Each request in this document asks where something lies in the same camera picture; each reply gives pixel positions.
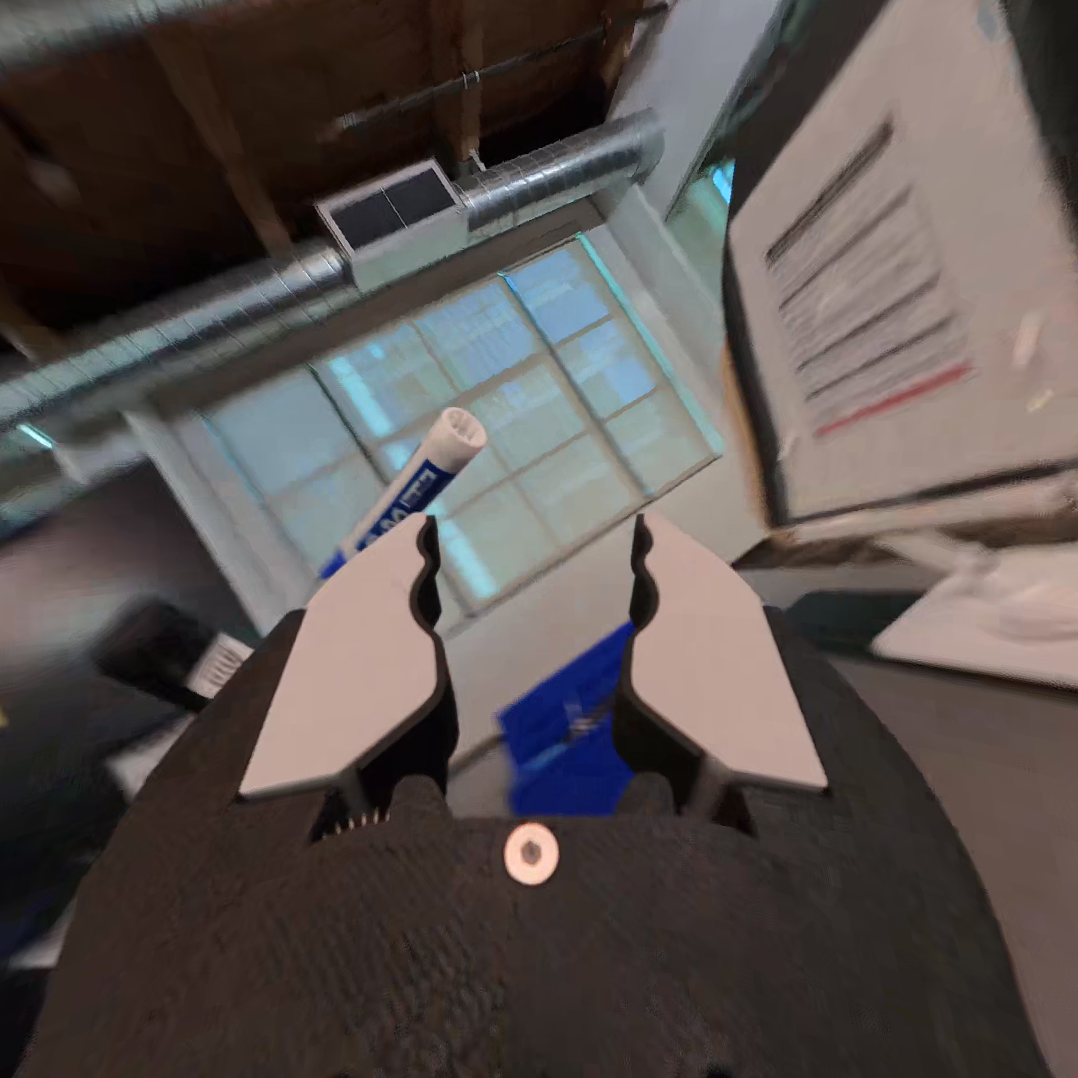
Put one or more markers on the white board stand base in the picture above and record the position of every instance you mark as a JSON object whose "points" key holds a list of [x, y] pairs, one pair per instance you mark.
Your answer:
{"points": [[994, 623]]}

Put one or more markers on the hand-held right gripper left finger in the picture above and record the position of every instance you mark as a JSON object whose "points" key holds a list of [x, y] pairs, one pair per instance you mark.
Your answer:
{"points": [[354, 682]]}

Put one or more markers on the large paned window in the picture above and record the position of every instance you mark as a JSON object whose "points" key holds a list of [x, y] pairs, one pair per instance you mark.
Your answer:
{"points": [[522, 396]]}

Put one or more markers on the large black wall screen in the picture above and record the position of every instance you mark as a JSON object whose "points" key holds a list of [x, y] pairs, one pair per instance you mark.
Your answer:
{"points": [[67, 547]]}

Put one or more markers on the black vent grille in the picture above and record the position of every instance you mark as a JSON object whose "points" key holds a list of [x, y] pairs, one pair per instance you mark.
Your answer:
{"points": [[387, 206]]}

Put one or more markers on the blue plastic bin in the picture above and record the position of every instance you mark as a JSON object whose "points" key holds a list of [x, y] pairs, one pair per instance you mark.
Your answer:
{"points": [[556, 758]]}

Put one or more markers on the long round metal duct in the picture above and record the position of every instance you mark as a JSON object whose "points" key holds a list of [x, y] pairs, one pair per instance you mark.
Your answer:
{"points": [[168, 328]]}

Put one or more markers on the blue white marker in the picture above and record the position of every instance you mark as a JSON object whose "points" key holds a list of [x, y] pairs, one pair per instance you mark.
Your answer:
{"points": [[429, 472]]}

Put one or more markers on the black framed instruction board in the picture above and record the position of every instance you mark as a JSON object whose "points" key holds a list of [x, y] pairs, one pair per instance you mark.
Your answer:
{"points": [[884, 295]]}

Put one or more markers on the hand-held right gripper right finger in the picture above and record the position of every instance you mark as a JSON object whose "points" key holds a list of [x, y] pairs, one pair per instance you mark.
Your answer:
{"points": [[724, 682]]}

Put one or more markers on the vertical round metal duct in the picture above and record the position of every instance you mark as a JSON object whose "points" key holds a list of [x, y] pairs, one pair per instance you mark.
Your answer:
{"points": [[564, 173]]}

